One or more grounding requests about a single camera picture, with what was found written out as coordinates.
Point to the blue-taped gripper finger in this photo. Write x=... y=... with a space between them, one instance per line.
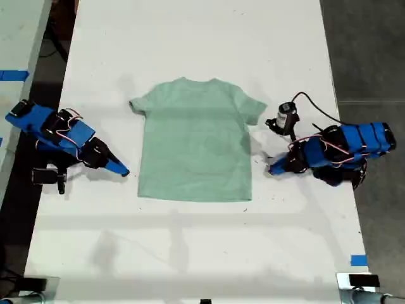
x=118 y=161
x=278 y=171
x=280 y=161
x=112 y=168

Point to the blue and black arm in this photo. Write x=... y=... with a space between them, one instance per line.
x=47 y=125
x=357 y=142

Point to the pale green T-shirt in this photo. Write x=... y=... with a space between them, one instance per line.
x=196 y=142

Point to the long blue tape strip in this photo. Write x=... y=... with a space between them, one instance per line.
x=14 y=75

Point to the square blue tape piece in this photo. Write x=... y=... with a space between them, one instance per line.
x=359 y=260

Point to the small black box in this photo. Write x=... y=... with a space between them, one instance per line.
x=364 y=280
x=34 y=283

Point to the black camera stalk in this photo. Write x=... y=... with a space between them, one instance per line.
x=61 y=182
x=291 y=134

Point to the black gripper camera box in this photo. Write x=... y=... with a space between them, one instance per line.
x=44 y=175
x=284 y=117

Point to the shiny metal bracket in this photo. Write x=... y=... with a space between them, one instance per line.
x=53 y=285
x=342 y=280

